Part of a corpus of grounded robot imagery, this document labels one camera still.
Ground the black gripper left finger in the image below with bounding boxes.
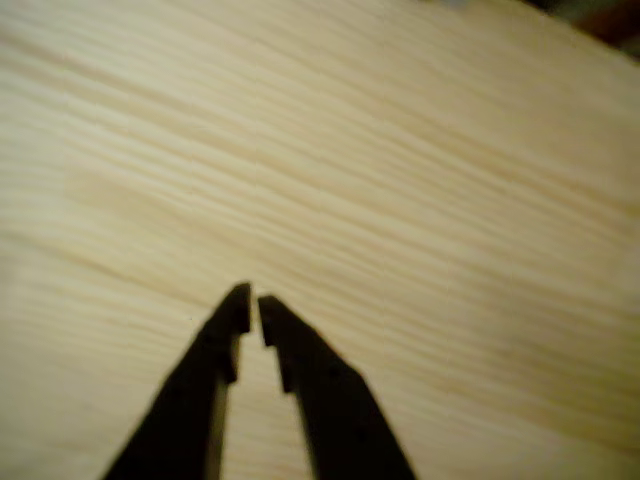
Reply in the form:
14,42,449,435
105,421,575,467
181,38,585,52
102,282,253,480

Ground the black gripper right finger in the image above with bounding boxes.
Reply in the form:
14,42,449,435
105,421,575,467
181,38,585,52
257,294,417,480

